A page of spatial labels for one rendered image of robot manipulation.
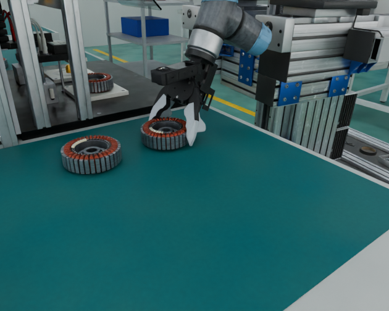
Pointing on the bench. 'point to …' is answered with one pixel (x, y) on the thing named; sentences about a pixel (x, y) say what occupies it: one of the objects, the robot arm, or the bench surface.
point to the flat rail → (50, 4)
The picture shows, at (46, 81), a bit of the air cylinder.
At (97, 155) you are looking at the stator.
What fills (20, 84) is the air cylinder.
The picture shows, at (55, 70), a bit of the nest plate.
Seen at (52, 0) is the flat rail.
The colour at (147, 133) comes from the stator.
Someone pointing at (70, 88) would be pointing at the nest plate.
